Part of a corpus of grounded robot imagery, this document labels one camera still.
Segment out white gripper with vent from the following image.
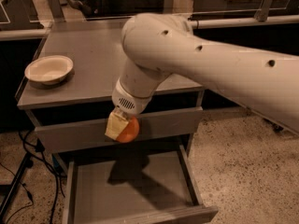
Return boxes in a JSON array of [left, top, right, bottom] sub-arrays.
[[105, 80, 151, 140]]

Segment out orange fruit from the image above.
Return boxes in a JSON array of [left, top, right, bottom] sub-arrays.
[[117, 117, 139, 143]]

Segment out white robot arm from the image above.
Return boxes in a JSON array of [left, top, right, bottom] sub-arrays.
[[106, 13, 299, 143]]

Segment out grey metal drawer cabinet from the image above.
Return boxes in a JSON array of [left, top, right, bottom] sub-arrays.
[[14, 15, 219, 224]]

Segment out upper grey drawer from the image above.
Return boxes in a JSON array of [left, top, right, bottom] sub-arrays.
[[36, 106, 203, 153]]

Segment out open middle grey drawer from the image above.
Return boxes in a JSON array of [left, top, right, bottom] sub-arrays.
[[63, 142, 218, 224]]

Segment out white bowl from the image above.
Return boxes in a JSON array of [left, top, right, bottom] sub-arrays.
[[24, 55, 74, 85]]

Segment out black metal stand leg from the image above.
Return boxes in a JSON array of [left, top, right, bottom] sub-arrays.
[[0, 154, 31, 224]]

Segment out black floor cables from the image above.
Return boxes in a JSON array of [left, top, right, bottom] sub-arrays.
[[0, 129, 68, 224]]

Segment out white horizontal rail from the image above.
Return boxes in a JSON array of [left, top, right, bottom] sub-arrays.
[[189, 15, 299, 29]]

